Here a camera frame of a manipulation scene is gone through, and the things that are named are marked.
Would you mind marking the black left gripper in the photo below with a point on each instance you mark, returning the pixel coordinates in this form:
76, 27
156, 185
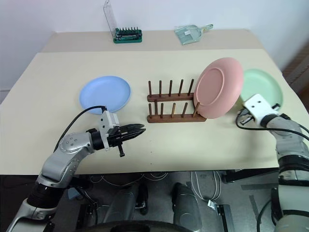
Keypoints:
117, 138

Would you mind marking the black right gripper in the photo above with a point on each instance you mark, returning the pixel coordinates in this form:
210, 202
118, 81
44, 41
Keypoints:
245, 119

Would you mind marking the pink plate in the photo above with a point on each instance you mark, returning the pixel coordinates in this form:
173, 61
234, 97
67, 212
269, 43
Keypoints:
217, 89

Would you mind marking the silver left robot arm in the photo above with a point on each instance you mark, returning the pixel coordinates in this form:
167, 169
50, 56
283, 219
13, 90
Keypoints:
60, 159

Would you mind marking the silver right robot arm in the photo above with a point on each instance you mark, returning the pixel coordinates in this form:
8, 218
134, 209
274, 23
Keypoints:
289, 145

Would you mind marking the wooden dish rack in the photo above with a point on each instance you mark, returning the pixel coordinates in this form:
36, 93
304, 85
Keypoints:
169, 97

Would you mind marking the green plate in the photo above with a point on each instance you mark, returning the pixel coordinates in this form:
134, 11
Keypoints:
260, 82

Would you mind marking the blue plate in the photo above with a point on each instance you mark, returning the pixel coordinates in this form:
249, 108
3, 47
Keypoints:
106, 94

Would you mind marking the dark rounded robot leg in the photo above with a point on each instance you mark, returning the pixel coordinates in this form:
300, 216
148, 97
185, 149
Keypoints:
187, 203
120, 205

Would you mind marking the green screwdriver bit set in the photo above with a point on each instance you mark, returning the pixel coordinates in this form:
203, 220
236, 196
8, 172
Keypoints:
128, 38

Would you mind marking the black curved robot waist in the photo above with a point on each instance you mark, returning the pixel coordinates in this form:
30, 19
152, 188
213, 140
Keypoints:
154, 226

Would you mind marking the clear plastic dustpan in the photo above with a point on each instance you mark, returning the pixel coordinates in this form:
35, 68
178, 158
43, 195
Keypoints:
188, 35

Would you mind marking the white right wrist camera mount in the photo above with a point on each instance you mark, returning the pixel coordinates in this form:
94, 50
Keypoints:
259, 105

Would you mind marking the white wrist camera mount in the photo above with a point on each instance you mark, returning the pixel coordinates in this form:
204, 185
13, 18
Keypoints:
108, 120
259, 105

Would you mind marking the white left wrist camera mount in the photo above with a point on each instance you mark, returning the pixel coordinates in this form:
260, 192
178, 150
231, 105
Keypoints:
108, 120

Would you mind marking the black table frame bar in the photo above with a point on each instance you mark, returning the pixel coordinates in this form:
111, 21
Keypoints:
248, 176

